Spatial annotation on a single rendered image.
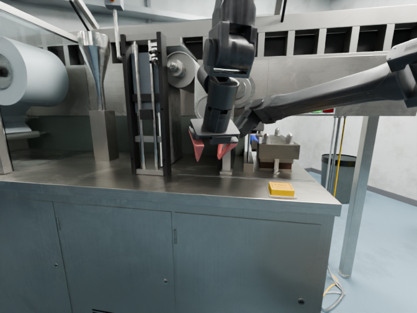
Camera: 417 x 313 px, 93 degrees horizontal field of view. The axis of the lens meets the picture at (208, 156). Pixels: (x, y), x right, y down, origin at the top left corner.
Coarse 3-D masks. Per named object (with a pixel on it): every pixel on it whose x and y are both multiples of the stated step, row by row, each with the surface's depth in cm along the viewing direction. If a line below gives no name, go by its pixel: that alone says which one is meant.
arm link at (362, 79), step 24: (408, 48) 31; (384, 72) 35; (408, 72) 35; (288, 96) 55; (312, 96) 47; (336, 96) 43; (360, 96) 39; (384, 96) 37; (408, 96) 35; (264, 120) 65
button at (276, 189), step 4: (272, 184) 66; (276, 184) 66; (280, 184) 66; (284, 184) 66; (288, 184) 66; (272, 188) 63; (276, 188) 63; (280, 188) 63; (284, 188) 63; (288, 188) 63; (292, 188) 63; (272, 192) 62; (276, 192) 62; (280, 192) 62; (284, 192) 62; (288, 192) 62; (292, 192) 61; (288, 196) 62; (292, 196) 62
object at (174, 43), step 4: (180, 36) 80; (168, 40) 81; (172, 40) 81; (176, 40) 81; (180, 40) 80; (168, 44) 81; (172, 44) 81; (176, 44) 81; (180, 44) 81; (168, 48) 89; (172, 48) 89; (176, 48) 89; (180, 48) 89; (184, 48) 89; (172, 52) 94; (188, 52) 94; (192, 56) 100; (196, 60) 111
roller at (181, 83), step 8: (176, 56) 85; (184, 56) 85; (184, 64) 85; (192, 64) 85; (168, 72) 87; (192, 72) 86; (168, 80) 88; (176, 80) 87; (184, 80) 87; (192, 80) 87; (184, 88) 91; (192, 88) 97
